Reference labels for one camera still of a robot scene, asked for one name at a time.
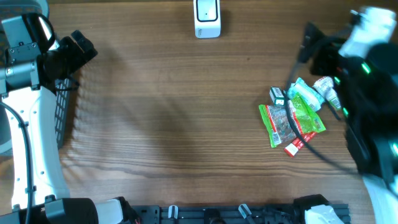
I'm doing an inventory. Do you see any red and white sachet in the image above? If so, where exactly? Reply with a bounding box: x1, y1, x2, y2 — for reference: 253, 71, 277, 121
284, 132, 317, 157

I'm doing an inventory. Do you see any bright green snack bag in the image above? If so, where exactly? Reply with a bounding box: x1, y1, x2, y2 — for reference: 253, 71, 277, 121
259, 94, 326, 148

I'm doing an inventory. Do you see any green carton with barcode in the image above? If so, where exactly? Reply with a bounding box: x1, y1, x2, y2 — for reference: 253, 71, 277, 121
269, 86, 285, 106

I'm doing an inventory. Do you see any white barcode scanner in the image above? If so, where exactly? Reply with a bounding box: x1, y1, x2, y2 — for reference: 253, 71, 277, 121
193, 0, 221, 39

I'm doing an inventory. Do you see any light green snack packet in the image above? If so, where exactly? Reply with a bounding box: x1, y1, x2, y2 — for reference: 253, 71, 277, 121
287, 78, 325, 111

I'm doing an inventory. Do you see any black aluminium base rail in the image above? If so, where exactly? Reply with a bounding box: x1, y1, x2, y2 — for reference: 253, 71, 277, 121
124, 203, 351, 224

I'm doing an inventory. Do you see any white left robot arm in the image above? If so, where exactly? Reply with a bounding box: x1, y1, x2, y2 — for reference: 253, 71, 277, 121
1, 12, 141, 223

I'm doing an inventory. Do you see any cup noodles cup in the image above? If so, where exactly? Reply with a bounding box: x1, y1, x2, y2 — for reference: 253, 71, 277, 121
313, 77, 341, 110

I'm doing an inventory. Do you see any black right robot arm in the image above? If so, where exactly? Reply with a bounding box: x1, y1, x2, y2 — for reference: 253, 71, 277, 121
296, 22, 397, 223

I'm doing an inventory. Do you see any grey plastic lattice basket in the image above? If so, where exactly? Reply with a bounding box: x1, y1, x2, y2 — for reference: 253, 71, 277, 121
0, 0, 73, 156

